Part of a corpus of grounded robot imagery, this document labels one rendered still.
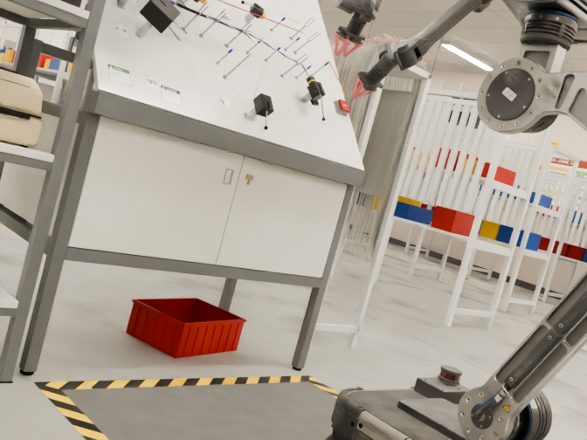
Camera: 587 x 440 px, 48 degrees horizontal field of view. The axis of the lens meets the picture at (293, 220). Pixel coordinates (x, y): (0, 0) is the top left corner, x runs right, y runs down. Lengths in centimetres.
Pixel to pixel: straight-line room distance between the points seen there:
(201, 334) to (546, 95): 154
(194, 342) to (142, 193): 73
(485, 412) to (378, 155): 203
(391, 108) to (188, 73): 155
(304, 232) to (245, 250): 29
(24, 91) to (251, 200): 86
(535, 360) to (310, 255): 123
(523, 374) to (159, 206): 120
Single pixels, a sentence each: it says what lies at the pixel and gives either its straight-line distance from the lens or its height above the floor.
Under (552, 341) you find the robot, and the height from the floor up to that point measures 57.
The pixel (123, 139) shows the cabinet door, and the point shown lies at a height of 75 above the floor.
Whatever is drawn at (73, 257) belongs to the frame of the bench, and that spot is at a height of 37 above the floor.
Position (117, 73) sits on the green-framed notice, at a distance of 206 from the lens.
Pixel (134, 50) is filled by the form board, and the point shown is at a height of 102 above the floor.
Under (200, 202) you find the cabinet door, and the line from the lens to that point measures 225.
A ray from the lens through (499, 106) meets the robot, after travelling 186.
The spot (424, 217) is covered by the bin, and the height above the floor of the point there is 71.
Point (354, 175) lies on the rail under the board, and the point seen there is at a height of 84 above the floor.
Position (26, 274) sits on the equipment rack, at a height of 32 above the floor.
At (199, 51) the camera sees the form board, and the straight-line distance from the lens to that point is 236.
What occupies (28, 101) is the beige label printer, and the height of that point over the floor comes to 78.
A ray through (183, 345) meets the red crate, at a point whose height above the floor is 5.
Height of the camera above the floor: 79
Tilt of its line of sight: 4 degrees down
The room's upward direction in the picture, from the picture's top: 15 degrees clockwise
